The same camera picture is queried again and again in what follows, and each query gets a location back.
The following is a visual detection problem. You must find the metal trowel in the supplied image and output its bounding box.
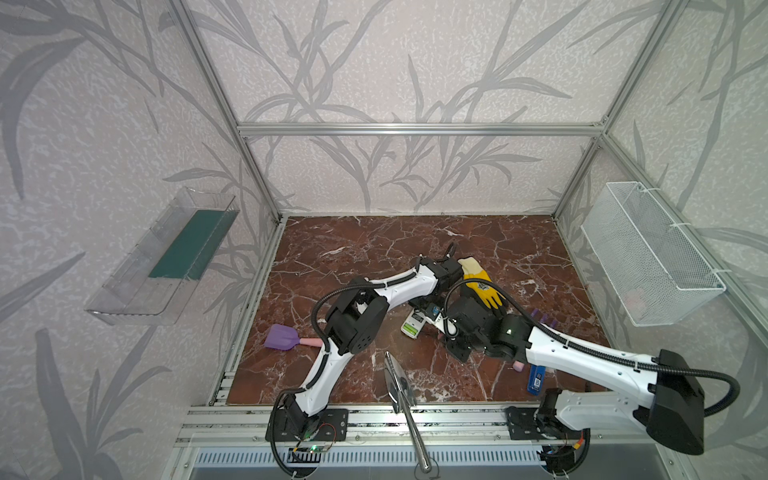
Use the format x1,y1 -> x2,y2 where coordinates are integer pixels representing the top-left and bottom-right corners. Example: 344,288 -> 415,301
384,351 -> 433,474

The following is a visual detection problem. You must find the clear plastic wall shelf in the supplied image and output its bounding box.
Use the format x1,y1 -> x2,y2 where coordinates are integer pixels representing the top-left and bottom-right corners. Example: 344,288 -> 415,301
85,187 -> 240,326

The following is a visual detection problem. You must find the red white remote control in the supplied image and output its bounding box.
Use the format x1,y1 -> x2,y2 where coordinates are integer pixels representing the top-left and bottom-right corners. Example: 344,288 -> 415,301
401,309 -> 426,339

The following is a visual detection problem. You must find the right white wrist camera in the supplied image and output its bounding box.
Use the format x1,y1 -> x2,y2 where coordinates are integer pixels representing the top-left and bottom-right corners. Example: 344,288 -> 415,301
422,304 -> 444,333

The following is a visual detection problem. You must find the purple toy shovel pink handle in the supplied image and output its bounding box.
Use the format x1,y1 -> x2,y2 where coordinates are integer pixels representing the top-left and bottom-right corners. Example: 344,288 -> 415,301
263,324 -> 324,351

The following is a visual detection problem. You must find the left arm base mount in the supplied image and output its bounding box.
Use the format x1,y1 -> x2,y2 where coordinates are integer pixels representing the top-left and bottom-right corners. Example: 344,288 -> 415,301
265,408 -> 350,442

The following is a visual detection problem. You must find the blue lighter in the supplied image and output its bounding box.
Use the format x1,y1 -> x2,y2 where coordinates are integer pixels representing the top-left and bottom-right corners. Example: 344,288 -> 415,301
526,364 -> 546,396

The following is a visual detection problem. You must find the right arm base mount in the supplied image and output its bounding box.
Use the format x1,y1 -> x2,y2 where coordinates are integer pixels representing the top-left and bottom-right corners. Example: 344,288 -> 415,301
504,406 -> 591,445

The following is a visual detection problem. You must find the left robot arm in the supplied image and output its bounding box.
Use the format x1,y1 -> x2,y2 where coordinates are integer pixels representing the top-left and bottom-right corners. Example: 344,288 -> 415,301
267,256 -> 463,441

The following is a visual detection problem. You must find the white wire wall basket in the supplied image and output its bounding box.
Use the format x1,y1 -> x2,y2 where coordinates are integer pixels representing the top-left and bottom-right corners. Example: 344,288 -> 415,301
581,181 -> 726,327

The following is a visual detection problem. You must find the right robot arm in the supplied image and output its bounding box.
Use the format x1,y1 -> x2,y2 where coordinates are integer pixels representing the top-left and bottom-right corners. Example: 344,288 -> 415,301
437,296 -> 740,455

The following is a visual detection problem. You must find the yellow black work glove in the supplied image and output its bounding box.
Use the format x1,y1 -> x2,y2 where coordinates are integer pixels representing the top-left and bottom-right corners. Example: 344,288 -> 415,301
458,257 -> 503,309

